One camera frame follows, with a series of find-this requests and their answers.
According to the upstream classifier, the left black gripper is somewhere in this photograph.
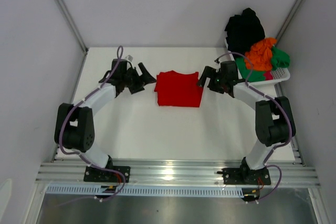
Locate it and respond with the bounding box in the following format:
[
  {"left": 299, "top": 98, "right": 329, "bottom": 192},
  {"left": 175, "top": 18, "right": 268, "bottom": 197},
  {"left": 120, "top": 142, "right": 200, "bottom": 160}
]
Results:
[{"left": 122, "top": 63, "right": 156, "bottom": 95}]

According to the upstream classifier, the red t shirt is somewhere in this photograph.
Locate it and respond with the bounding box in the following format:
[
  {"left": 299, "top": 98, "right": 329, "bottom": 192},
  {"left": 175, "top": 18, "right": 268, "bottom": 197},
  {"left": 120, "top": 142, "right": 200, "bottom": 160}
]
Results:
[{"left": 154, "top": 70, "right": 203, "bottom": 108}]

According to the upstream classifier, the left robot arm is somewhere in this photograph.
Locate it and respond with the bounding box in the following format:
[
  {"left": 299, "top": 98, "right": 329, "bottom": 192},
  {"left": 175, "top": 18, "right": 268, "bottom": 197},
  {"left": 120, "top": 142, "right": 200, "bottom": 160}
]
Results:
[{"left": 54, "top": 58, "right": 156, "bottom": 182}]

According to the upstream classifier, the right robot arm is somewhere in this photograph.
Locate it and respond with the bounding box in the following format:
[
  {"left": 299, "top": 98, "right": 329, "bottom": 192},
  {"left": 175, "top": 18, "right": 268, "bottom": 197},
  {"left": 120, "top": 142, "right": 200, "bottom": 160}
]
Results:
[{"left": 197, "top": 61, "right": 296, "bottom": 185}]

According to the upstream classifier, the orange t shirt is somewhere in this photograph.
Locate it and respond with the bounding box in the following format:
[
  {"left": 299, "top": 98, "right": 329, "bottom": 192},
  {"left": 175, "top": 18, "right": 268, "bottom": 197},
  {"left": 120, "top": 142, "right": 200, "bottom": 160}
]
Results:
[{"left": 244, "top": 37, "right": 277, "bottom": 71}]

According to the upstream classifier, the black t shirt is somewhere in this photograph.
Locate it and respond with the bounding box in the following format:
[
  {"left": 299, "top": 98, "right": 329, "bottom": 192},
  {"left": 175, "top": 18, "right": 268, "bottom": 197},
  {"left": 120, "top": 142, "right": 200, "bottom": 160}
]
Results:
[{"left": 225, "top": 8, "right": 265, "bottom": 54}]

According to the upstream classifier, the pink cloth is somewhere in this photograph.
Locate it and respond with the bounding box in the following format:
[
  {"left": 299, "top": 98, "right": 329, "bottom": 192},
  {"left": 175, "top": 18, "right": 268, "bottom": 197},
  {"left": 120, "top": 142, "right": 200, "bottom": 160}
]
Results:
[{"left": 263, "top": 71, "right": 273, "bottom": 81}]

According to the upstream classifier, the white plastic basket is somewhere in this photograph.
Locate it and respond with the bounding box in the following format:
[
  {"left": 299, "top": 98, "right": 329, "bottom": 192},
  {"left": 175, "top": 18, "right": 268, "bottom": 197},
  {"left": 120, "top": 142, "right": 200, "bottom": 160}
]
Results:
[{"left": 224, "top": 37, "right": 291, "bottom": 87}]

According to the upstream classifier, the green t shirt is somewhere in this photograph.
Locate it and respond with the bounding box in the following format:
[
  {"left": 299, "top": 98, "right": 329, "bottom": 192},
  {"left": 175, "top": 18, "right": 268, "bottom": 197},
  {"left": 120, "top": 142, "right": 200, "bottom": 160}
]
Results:
[{"left": 236, "top": 46, "right": 290, "bottom": 82}]

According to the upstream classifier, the left corner metal profile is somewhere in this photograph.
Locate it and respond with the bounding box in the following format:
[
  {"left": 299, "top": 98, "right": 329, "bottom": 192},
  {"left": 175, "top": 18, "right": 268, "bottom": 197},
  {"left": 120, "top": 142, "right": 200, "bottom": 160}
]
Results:
[{"left": 54, "top": 0, "right": 88, "bottom": 54}]

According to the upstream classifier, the corner metal profile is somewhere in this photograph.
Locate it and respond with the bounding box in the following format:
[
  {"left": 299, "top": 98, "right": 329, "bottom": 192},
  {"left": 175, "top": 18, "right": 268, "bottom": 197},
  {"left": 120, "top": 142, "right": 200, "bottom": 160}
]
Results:
[
  {"left": 54, "top": 0, "right": 88, "bottom": 54},
  {"left": 276, "top": 0, "right": 305, "bottom": 42}
]

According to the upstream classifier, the right corner metal profile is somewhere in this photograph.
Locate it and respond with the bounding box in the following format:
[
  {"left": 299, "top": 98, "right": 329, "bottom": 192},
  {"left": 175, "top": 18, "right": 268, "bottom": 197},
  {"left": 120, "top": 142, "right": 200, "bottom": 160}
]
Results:
[{"left": 276, "top": 0, "right": 305, "bottom": 42}]

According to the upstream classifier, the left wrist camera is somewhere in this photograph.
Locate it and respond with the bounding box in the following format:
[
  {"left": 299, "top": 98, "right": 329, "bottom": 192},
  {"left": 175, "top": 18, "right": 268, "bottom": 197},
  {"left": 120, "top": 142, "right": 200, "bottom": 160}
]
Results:
[{"left": 125, "top": 55, "right": 133, "bottom": 62}]

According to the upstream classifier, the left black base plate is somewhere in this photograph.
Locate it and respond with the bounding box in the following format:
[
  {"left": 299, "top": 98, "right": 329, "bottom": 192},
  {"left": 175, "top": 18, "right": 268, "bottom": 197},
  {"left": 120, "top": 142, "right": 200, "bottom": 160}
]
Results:
[{"left": 83, "top": 166, "right": 131, "bottom": 183}]

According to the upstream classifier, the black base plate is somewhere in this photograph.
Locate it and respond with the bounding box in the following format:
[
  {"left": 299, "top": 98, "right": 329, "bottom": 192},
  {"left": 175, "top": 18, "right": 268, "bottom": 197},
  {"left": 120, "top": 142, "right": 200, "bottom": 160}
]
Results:
[
  {"left": 83, "top": 166, "right": 131, "bottom": 183},
  {"left": 217, "top": 168, "right": 271, "bottom": 185}
]

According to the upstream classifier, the slotted cable duct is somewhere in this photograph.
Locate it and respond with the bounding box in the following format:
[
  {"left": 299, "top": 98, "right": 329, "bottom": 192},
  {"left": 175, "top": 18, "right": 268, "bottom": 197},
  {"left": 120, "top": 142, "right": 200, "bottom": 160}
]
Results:
[{"left": 46, "top": 184, "right": 244, "bottom": 198}]

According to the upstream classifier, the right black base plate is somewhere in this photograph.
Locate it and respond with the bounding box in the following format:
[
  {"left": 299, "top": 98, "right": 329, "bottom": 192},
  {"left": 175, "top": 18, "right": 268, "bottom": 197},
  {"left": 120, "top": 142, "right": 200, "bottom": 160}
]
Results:
[{"left": 217, "top": 168, "right": 271, "bottom": 185}]

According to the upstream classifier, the aluminium mounting rail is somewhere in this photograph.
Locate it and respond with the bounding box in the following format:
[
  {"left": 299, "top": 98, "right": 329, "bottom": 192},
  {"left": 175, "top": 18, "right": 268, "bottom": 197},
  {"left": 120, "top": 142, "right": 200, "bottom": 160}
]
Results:
[{"left": 35, "top": 158, "right": 321, "bottom": 188}]

